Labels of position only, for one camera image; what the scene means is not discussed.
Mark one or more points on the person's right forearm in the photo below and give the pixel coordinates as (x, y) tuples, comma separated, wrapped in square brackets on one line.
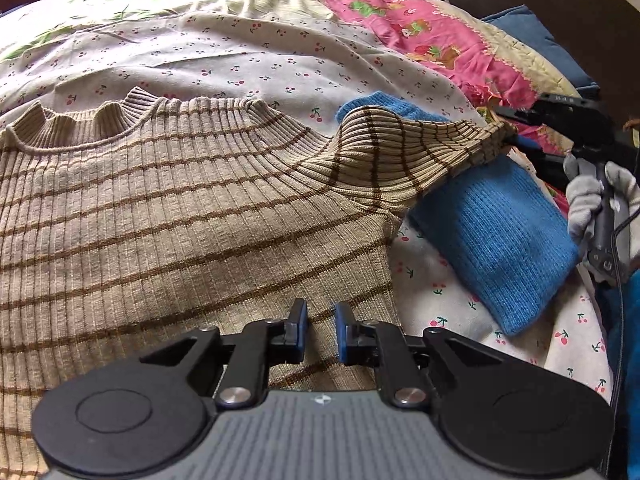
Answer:
[(627, 360)]

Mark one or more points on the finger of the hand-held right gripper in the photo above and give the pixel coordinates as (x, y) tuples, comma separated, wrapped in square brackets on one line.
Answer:
[(542, 160), (517, 114)]

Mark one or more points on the person's right hand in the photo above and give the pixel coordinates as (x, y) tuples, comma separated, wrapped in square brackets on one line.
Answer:
[(585, 200)]

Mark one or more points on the beige striped ribbed sweater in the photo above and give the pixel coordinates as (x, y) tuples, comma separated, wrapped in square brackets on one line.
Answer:
[(165, 220)]

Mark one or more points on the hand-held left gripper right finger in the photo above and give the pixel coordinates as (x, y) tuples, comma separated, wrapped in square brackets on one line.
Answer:
[(342, 332)]

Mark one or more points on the pink floral quilt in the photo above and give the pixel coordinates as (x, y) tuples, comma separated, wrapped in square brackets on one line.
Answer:
[(410, 30)]

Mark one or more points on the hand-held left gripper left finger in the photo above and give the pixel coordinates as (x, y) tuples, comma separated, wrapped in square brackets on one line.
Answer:
[(300, 330)]

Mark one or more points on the cherry print bed sheet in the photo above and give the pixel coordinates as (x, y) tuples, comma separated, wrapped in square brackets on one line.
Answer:
[(250, 55)]

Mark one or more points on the blue cushion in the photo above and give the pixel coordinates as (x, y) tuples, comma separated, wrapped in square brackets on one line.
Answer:
[(545, 45)]

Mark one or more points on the blue knit sweater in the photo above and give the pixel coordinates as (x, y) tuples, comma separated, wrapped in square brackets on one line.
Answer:
[(492, 245)]

